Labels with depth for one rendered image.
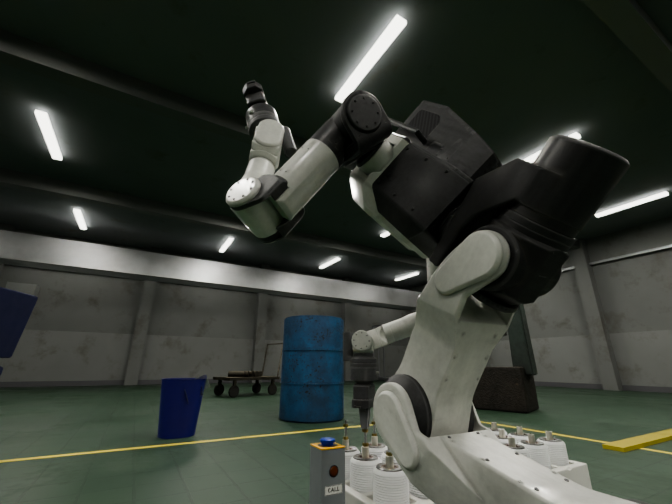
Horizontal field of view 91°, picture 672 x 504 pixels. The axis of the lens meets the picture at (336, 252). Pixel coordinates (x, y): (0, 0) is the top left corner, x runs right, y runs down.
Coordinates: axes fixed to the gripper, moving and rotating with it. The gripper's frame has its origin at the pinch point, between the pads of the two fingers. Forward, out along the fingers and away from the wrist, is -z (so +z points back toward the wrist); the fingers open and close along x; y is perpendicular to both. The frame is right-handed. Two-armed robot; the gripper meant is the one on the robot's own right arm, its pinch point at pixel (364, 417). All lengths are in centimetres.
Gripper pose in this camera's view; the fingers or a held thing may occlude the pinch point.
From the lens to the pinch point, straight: 116.6
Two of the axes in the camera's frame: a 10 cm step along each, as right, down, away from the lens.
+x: -3.9, -3.0, -8.7
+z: 0.0, -9.4, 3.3
